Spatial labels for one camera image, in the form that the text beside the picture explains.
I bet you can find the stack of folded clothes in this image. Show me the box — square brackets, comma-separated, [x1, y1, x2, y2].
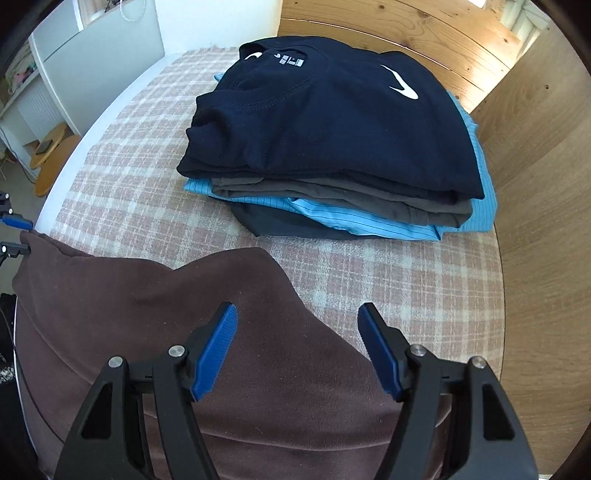
[183, 71, 498, 241]

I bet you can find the grey folded garment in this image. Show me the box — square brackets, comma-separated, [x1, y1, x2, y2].
[210, 172, 475, 229]

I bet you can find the white cabinet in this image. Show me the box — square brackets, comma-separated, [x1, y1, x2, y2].
[29, 0, 165, 138]

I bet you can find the pink plaid blanket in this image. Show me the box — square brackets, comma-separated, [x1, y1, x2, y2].
[50, 46, 505, 385]

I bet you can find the brown fleece sweatshirt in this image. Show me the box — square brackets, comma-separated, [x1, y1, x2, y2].
[13, 231, 456, 480]

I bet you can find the pine plank panel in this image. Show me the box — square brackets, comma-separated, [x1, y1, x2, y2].
[279, 0, 537, 114]

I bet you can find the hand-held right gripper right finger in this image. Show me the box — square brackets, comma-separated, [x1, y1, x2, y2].
[358, 302, 539, 480]

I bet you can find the light oak board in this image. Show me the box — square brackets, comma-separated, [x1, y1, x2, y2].
[470, 22, 591, 477]

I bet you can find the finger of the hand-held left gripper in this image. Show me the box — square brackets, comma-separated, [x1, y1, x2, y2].
[0, 242, 31, 264]
[0, 191, 34, 230]

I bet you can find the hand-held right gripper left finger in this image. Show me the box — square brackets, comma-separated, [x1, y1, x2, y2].
[54, 302, 238, 480]

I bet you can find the round wooden stool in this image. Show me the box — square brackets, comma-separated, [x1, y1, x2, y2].
[29, 121, 82, 198]

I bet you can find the navy folded t-shirt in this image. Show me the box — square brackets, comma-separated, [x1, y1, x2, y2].
[177, 35, 486, 200]

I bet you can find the dark folded garment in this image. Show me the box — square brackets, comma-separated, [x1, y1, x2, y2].
[232, 202, 352, 241]

